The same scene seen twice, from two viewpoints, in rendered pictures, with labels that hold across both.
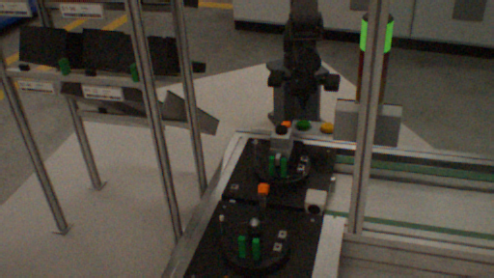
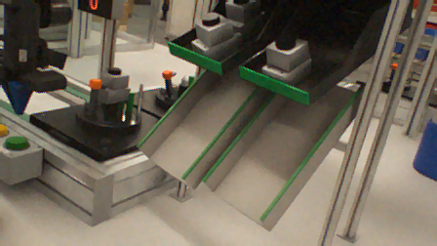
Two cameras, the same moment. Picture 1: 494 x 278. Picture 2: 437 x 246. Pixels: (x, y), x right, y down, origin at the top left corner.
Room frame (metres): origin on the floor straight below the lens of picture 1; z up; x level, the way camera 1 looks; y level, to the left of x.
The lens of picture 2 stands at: (1.76, 0.36, 1.37)
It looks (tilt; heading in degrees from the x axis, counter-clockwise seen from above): 20 degrees down; 194
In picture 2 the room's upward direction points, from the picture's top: 11 degrees clockwise
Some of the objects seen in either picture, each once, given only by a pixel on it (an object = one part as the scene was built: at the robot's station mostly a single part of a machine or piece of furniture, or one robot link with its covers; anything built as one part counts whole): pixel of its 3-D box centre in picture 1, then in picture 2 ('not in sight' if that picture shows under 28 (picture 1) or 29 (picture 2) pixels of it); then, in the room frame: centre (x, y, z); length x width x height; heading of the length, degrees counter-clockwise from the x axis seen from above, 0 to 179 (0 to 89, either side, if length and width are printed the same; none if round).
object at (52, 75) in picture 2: (304, 70); (20, 54); (1.10, -0.17, 1.14); 0.19 x 0.06 x 0.08; 73
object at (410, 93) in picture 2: not in sight; (395, 75); (-0.28, 0.59, 1.01); 0.24 x 0.24 x 0.13; 72
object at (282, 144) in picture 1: (281, 143); (116, 83); (0.89, -0.09, 1.06); 0.08 x 0.04 x 0.07; 162
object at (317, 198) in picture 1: (315, 203); not in sight; (0.78, -0.15, 0.97); 0.05 x 0.05 x 0.04; 72
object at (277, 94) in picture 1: (296, 96); not in sight; (1.28, -0.18, 0.96); 0.15 x 0.15 x 0.20; 19
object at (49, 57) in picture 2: (303, 81); (45, 53); (1.04, -0.16, 1.13); 0.07 x 0.07 x 0.06; 76
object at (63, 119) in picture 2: (282, 173); (108, 126); (0.90, -0.09, 0.96); 0.24 x 0.24 x 0.02; 72
